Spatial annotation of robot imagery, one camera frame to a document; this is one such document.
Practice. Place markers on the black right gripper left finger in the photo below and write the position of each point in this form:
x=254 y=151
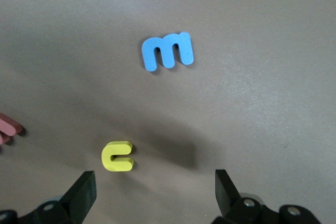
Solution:
x=84 y=192

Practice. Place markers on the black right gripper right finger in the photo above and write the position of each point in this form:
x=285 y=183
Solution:
x=225 y=192

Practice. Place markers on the yellow U-shaped foam letter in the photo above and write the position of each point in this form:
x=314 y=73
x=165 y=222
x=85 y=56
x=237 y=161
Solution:
x=107 y=155

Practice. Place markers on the pink foam letter w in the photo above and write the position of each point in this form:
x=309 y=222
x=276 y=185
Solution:
x=8 y=127

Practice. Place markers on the light blue three-pronged foam letter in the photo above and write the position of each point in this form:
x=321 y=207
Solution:
x=157 y=43

